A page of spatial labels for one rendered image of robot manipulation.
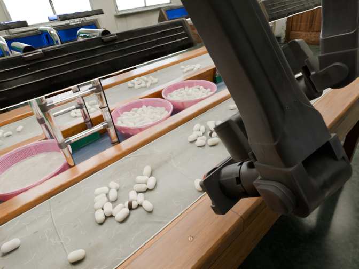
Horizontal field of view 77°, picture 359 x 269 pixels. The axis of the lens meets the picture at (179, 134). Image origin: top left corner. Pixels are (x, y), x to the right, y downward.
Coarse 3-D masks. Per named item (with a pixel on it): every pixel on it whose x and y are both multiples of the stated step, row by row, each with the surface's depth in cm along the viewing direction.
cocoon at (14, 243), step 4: (12, 240) 49; (16, 240) 49; (4, 244) 48; (8, 244) 48; (12, 244) 48; (16, 244) 49; (4, 248) 48; (8, 248) 48; (12, 248) 48; (4, 252) 48
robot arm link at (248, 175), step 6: (246, 162) 33; (252, 162) 32; (246, 168) 32; (252, 168) 31; (240, 174) 33; (246, 174) 32; (252, 174) 31; (258, 174) 30; (246, 180) 32; (252, 180) 31; (246, 186) 32; (252, 186) 31; (252, 192) 32; (258, 192) 31
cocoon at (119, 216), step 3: (123, 210) 52; (126, 210) 52; (117, 213) 52; (120, 213) 51; (123, 213) 52; (126, 213) 52; (117, 216) 51; (120, 216) 51; (123, 216) 51; (126, 216) 52; (117, 219) 51; (120, 219) 51
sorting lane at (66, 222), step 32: (192, 128) 83; (128, 160) 71; (160, 160) 70; (192, 160) 68; (64, 192) 62; (128, 192) 60; (160, 192) 58; (192, 192) 57; (32, 224) 54; (64, 224) 53; (96, 224) 52; (128, 224) 51; (160, 224) 50; (0, 256) 48; (32, 256) 47; (64, 256) 46; (96, 256) 45; (128, 256) 45
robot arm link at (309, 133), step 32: (192, 0) 21; (224, 0) 19; (256, 0) 20; (224, 32) 20; (256, 32) 20; (224, 64) 22; (256, 64) 20; (288, 64) 21; (256, 96) 21; (288, 96) 21; (256, 128) 23; (288, 128) 21; (320, 128) 22; (288, 160) 21; (320, 160) 23; (320, 192) 22
